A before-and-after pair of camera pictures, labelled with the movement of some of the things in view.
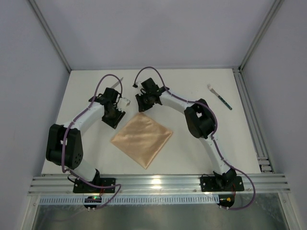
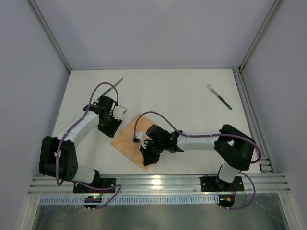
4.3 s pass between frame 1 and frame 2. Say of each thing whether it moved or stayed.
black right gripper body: moved
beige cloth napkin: stayed
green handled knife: stayed
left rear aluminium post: stayed
